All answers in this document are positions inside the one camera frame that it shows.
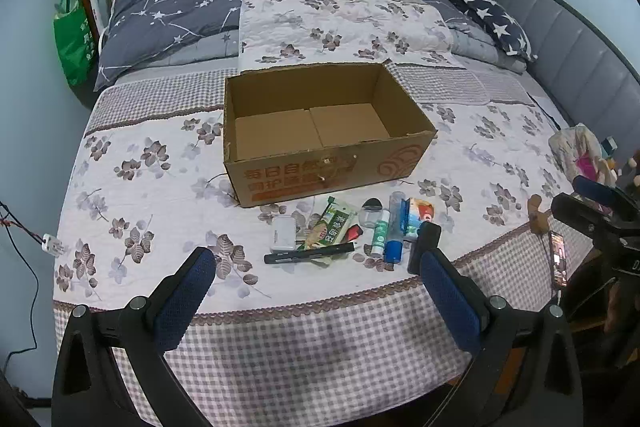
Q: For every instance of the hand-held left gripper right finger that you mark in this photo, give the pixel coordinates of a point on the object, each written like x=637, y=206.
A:
x=450, y=299

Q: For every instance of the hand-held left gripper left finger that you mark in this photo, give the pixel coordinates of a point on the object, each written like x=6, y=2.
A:
x=185, y=299

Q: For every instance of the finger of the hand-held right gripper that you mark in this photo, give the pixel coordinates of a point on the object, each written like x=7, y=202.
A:
x=597, y=192
x=570, y=209

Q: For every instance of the black rectangular case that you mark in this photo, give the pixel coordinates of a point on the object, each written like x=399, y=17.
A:
x=425, y=242

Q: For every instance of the clear bottle with blue cap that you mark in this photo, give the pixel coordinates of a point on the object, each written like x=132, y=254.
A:
x=395, y=232

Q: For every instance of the colourful tissue packet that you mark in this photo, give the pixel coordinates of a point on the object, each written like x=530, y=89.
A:
x=418, y=214

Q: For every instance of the green glue stick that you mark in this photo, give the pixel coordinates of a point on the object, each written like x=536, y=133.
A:
x=380, y=237

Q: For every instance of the small black-lidded glass jar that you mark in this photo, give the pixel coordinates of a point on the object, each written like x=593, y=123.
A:
x=371, y=214

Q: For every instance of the white charger block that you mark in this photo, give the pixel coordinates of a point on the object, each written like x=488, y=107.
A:
x=283, y=234

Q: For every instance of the red and black lighter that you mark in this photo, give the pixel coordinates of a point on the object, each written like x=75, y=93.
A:
x=353, y=233

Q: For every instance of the long black pen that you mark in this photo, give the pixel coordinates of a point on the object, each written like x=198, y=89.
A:
x=310, y=253

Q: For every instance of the green snack packet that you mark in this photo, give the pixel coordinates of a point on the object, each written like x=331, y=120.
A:
x=332, y=224

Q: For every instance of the brown cardboard box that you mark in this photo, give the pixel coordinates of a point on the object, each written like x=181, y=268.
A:
x=300, y=179

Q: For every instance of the wooden phone holder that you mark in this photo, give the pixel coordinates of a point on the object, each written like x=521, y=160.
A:
x=538, y=214

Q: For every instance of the crumpled plastic bag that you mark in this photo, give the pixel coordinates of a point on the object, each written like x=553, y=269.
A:
x=575, y=147

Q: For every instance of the smartphone with lit screen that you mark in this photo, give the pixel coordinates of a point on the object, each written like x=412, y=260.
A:
x=558, y=259

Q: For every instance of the white plug adapter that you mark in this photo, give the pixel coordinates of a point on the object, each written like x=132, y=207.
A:
x=52, y=246

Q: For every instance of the grey padded bed panel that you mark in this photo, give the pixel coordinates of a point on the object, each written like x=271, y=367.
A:
x=560, y=37

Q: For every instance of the grey quilted blanket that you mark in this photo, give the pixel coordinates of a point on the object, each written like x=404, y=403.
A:
x=475, y=42

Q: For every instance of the navy star pillow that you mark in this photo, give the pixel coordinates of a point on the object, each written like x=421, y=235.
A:
x=495, y=22

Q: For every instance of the green shopping bag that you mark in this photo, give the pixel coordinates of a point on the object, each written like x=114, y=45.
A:
x=72, y=42

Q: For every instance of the grey star-pattern duvet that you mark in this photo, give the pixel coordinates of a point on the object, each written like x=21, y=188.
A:
x=175, y=17

